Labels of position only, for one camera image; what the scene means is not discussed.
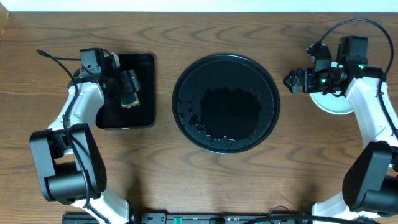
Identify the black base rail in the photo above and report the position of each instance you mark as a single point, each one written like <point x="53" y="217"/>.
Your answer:
<point x="161" y="218"/>

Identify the green yellow sponge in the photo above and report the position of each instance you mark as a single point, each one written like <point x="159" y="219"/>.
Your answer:
<point x="130" y="101"/>

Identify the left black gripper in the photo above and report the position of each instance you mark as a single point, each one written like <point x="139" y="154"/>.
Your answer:
<point x="132" y="84"/>

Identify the light blue plate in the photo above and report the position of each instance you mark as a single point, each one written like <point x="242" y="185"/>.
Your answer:
<point x="332" y="104"/>

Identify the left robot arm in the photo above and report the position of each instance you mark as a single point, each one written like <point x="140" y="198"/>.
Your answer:
<point x="68" y="163"/>

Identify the black round tray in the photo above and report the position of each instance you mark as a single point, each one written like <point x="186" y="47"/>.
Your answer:
<point x="226" y="103"/>

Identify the black rectangular tray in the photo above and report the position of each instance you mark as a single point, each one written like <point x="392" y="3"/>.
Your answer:
<point x="113" y="116"/>

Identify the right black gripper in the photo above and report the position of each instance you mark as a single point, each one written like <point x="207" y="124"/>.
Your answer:
<point x="308" y="74"/>

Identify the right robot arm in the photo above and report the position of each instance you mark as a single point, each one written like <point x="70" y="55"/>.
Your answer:
<point x="367" y="189"/>

